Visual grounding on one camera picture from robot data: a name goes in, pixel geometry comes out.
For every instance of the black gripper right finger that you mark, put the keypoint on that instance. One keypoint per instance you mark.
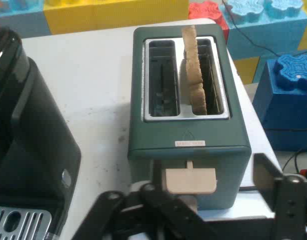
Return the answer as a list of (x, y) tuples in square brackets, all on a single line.
[(286, 200)]

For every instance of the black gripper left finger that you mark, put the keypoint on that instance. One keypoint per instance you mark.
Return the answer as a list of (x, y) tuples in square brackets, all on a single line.
[(153, 215)]

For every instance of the beige toaster lever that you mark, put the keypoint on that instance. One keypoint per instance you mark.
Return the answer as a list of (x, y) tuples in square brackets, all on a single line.
[(191, 181)]

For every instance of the dark green two-slot toaster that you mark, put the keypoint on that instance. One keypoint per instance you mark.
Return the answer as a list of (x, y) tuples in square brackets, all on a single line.
[(188, 140)]

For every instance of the dark blue giant toy brick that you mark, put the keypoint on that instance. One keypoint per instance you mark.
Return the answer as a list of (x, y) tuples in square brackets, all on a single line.
[(286, 100)]

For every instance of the silver drip tray grate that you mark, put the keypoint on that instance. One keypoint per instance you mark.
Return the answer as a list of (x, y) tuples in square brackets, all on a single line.
[(18, 223)]

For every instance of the brown toast slice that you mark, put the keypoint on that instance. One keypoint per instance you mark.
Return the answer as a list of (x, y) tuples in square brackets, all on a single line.
[(194, 75)]

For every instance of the black coffee machine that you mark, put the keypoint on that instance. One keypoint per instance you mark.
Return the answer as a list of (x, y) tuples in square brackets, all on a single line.
[(26, 140)]

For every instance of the light blue giant toy brick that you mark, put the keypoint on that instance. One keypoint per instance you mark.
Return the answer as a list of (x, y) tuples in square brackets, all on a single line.
[(266, 27)]

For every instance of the red giant toy brick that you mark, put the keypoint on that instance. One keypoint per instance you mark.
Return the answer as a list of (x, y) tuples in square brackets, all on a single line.
[(209, 17)]

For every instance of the yellow giant toy brick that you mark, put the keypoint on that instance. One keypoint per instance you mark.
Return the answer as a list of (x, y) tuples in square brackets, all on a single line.
[(113, 13)]

